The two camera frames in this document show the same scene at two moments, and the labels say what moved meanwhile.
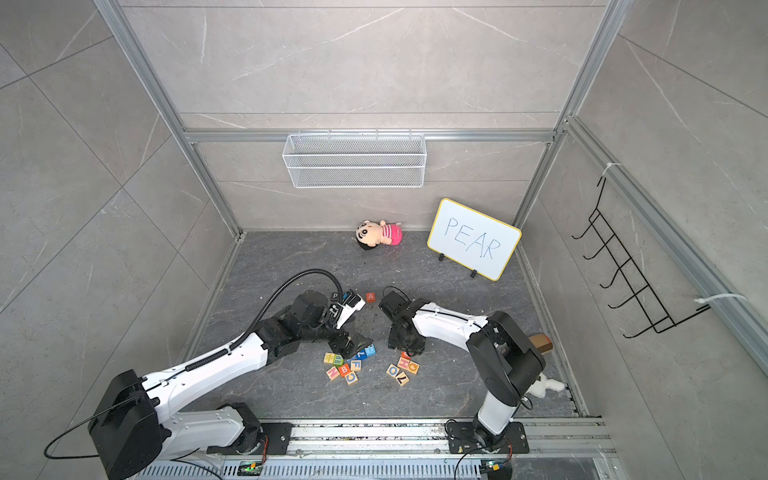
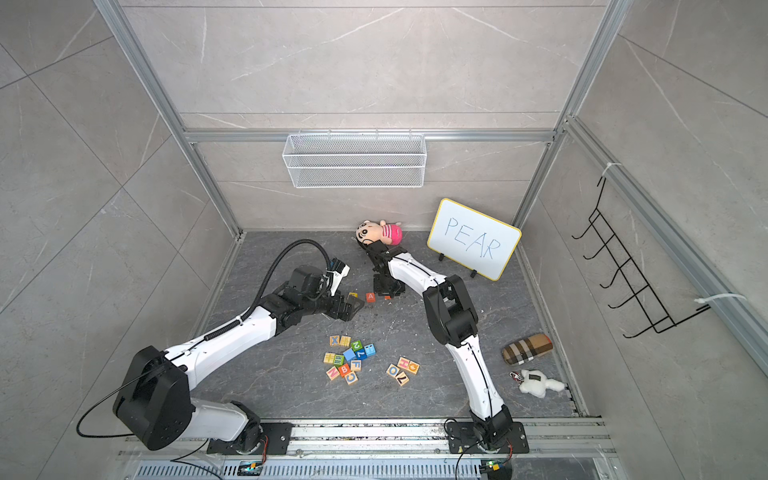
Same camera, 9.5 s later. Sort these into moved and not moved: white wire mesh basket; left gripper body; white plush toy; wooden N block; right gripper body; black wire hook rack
Moved: left gripper body; right gripper body
Not moved: wooden N block; white wire mesh basket; white plush toy; black wire hook rack
